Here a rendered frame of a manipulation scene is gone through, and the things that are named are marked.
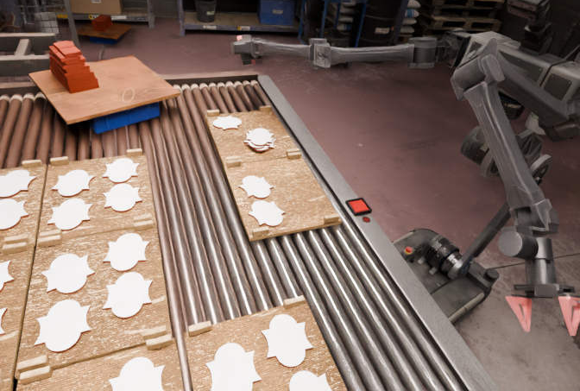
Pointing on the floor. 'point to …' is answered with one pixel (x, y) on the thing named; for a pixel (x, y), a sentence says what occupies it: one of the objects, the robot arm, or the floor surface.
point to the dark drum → (376, 16)
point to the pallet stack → (455, 4)
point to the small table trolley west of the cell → (326, 11)
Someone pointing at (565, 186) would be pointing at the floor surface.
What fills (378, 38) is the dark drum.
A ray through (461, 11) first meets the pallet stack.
